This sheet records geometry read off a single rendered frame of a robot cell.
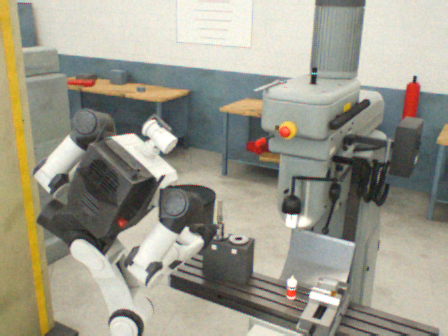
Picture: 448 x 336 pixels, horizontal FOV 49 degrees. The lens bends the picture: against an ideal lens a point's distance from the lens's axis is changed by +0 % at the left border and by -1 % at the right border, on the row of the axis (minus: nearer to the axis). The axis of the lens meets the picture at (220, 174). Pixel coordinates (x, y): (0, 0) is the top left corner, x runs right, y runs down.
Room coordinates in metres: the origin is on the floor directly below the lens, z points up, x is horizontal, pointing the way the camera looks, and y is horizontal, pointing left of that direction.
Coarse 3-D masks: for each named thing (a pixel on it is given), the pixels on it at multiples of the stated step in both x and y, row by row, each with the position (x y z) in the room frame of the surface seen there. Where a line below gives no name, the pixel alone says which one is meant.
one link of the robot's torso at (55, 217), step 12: (48, 204) 1.65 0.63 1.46; (60, 204) 1.68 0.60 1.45; (48, 216) 1.62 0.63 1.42; (60, 216) 1.60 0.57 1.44; (72, 216) 1.59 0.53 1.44; (48, 228) 1.62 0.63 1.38; (60, 228) 1.60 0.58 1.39; (72, 228) 1.59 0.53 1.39; (84, 228) 1.58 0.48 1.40; (108, 240) 1.56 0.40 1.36
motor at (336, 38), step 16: (320, 0) 2.03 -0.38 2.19; (336, 0) 1.98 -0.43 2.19; (352, 0) 1.98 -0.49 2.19; (320, 16) 2.03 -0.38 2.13; (336, 16) 1.98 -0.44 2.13; (352, 16) 1.99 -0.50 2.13; (320, 32) 2.02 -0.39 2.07; (336, 32) 1.99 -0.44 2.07; (352, 32) 1.99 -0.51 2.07; (320, 48) 2.01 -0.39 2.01; (336, 48) 1.98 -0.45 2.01; (352, 48) 1.99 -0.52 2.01; (320, 64) 2.01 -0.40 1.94; (336, 64) 1.98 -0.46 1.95; (352, 64) 2.00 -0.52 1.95
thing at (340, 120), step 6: (360, 102) 1.94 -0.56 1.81; (366, 102) 1.96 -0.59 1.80; (354, 108) 1.83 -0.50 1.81; (360, 108) 1.87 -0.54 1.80; (342, 114) 1.72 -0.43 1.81; (348, 114) 1.73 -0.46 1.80; (354, 114) 1.79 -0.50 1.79; (336, 120) 1.63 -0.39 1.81; (342, 120) 1.66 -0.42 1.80; (348, 120) 1.72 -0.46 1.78; (330, 126) 1.63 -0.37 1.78; (336, 126) 1.62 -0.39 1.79
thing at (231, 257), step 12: (216, 240) 2.04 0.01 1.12; (228, 240) 2.05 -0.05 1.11; (240, 240) 2.03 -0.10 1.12; (252, 240) 2.05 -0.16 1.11; (204, 252) 2.04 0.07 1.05; (216, 252) 2.02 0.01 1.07; (228, 252) 2.00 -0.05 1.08; (240, 252) 1.97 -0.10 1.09; (252, 252) 2.05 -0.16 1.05; (204, 264) 2.04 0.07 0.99; (216, 264) 2.02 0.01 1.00; (228, 264) 2.00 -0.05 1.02; (240, 264) 1.97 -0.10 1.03; (252, 264) 2.06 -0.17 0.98; (216, 276) 2.02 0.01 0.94; (228, 276) 2.00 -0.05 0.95; (240, 276) 1.97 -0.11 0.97
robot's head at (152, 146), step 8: (152, 128) 1.61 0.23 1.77; (160, 128) 1.61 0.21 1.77; (152, 136) 1.60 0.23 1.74; (160, 136) 1.58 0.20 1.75; (168, 136) 1.58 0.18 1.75; (144, 144) 1.61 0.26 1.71; (152, 144) 1.60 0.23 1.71; (160, 144) 1.57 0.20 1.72; (168, 144) 1.57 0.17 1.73; (152, 152) 1.59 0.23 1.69; (168, 152) 1.60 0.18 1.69
